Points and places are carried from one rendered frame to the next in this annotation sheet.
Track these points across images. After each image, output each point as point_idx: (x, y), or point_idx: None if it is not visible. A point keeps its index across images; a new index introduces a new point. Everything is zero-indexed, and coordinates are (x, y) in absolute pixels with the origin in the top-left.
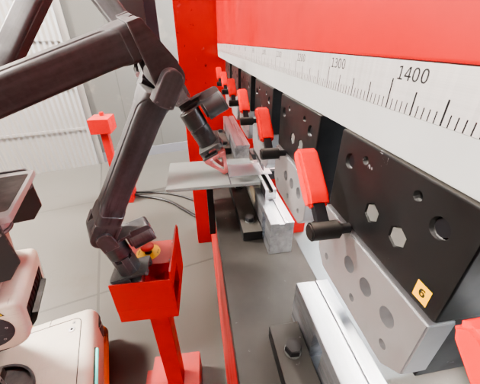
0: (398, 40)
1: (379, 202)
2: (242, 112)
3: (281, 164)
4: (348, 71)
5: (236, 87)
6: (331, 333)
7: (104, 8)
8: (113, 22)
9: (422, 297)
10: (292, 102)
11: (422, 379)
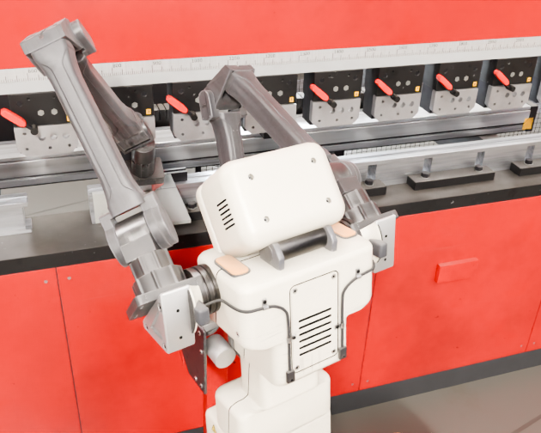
0: (331, 45)
1: (337, 84)
2: (187, 111)
3: None
4: (312, 55)
5: (60, 113)
6: None
7: (96, 76)
8: (243, 73)
9: (356, 94)
10: (264, 77)
11: None
